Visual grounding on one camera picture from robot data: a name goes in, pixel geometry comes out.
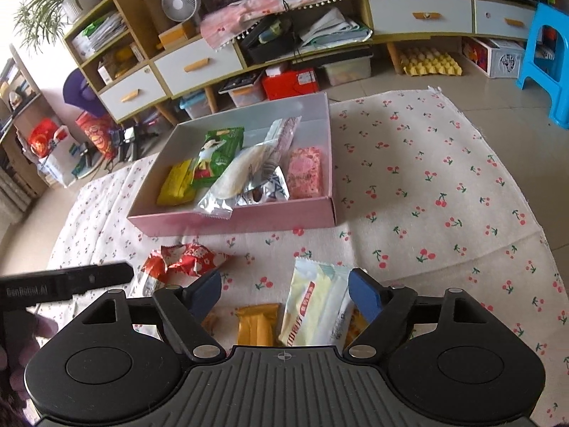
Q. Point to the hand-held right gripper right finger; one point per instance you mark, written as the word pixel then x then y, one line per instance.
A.
pixel 362 293

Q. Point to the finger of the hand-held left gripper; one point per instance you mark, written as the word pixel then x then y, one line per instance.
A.
pixel 102 275

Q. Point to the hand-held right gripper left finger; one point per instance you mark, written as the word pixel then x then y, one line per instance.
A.
pixel 209 293

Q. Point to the red flower print snack packet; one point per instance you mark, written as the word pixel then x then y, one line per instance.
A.
pixel 191 260

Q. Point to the red and white snack packet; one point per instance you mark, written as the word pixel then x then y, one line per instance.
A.
pixel 149 280

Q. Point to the mustard yellow snack packet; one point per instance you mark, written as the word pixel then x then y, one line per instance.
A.
pixel 255 324

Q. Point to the cream white snack packet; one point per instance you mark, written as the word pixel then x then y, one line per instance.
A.
pixel 306 307

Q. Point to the silver snack packet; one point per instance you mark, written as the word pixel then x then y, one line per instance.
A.
pixel 215 208

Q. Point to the white cake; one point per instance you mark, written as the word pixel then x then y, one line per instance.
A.
pixel 240 173

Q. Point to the pink nougat clear packet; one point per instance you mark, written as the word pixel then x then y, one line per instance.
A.
pixel 304 173

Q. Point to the green cartoon snack packet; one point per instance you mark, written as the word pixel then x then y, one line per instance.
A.
pixel 220 153

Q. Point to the pink cardboard box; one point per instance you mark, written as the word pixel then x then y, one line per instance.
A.
pixel 289 106

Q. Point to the white paper shopping bag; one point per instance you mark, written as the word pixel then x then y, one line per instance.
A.
pixel 62 162

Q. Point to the cherry print tablecloth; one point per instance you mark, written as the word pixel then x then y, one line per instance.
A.
pixel 444 187

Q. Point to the black tripod device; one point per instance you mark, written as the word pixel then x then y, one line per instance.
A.
pixel 129 140

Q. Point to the red cartoon gift bag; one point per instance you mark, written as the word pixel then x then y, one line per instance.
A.
pixel 95 135

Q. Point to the red shopping bag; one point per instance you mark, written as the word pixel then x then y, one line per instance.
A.
pixel 42 138

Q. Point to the wooden side shelf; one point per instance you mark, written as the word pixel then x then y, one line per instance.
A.
pixel 17 133

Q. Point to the white cabinet drawer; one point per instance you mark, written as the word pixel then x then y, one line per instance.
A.
pixel 198 64
pixel 506 18
pixel 129 93
pixel 420 15

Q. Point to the purple hat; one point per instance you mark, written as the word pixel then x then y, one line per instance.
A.
pixel 80 91

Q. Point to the clear storage box blue lid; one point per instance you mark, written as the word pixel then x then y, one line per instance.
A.
pixel 195 104

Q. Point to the small white box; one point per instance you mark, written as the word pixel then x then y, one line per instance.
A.
pixel 105 73

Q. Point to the clear storage box dark lid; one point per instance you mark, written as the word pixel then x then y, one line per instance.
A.
pixel 244 91

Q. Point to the red cardboard box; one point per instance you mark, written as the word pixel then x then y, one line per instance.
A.
pixel 289 82

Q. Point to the large clear storage box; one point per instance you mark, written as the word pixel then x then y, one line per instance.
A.
pixel 346 69

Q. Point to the yellow egg tray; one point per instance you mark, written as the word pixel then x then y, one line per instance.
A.
pixel 429 62

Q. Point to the stack of documents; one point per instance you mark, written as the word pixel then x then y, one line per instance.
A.
pixel 100 33

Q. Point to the long wooden cabinet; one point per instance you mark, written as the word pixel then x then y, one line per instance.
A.
pixel 142 31

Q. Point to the yellow cardboard box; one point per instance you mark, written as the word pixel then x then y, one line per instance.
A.
pixel 175 35

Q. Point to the black bag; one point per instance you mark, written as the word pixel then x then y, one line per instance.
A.
pixel 271 42

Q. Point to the stack of folded papers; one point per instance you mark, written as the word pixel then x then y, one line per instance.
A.
pixel 331 26

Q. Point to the white plastic crate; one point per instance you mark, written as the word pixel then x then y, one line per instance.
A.
pixel 493 55

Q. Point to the small white desk fan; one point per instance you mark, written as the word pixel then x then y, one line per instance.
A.
pixel 180 4

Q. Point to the pink tasselled cloth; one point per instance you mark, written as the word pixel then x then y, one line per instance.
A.
pixel 275 6

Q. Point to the blue plastic stool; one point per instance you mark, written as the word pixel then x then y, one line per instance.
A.
pixel 551 13

